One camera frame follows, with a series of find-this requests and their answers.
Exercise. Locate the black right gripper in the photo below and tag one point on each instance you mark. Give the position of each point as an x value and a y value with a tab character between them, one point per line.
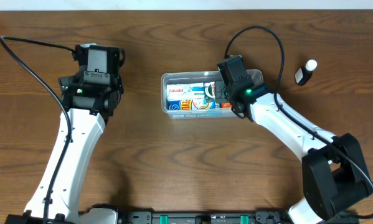
220	96

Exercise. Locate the red Panadol ActiFast box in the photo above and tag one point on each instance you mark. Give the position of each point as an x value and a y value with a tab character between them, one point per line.
225	105

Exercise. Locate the blue Kool Fever box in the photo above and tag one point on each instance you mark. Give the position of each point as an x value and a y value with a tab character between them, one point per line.
200	103

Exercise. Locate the white blue Panadol box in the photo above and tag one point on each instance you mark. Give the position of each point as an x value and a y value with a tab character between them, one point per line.
184	91

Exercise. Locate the dark syrup bottle white cap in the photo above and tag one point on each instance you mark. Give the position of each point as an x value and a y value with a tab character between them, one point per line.
305	72

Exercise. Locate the green Zam-Buk box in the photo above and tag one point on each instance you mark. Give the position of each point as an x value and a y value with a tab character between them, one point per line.
209	90

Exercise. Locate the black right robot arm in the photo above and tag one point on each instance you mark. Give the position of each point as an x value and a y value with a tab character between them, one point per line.
335	175

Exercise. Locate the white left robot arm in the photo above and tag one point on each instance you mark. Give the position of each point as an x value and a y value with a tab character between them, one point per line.
58	197

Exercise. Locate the black mounting rail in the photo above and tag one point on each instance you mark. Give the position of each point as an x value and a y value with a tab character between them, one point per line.
256	217

